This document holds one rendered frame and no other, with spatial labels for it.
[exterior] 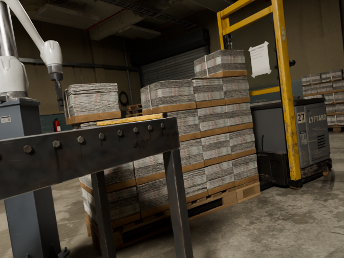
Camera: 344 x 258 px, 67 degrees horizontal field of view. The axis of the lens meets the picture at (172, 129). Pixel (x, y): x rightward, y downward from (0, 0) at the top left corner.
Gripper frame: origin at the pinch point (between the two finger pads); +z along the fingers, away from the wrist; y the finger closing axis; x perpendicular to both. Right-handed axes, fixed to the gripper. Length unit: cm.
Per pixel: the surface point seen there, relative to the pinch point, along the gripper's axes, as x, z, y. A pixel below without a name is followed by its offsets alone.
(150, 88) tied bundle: -65, -7, 0
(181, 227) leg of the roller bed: -21, 57, -99
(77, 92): -7.2, -5.2, -19.0
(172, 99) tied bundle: -73, 4, -18
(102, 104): -21.3, 3.1, -18.3
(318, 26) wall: -681, -164, 205
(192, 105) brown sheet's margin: -90, 10, -19
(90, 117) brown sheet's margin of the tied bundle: -13.1, 10.6, -18.8
